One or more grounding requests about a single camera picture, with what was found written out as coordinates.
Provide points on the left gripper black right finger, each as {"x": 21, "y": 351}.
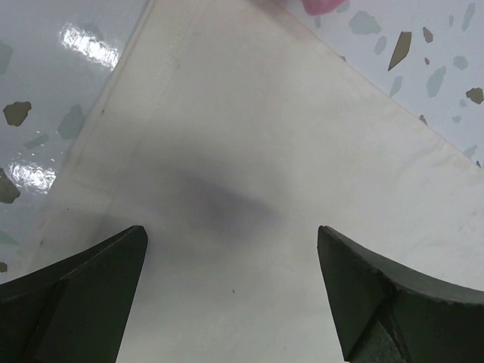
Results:
{"x": 384, "y": 311}

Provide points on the cream t shirt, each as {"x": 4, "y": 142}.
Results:
{"x": 231, "y": 134}

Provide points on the pink folded t shirt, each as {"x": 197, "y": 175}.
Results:
{"x": 319, "y": 7}

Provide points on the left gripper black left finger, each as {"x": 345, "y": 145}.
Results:
{"x": 75, "y": 310}

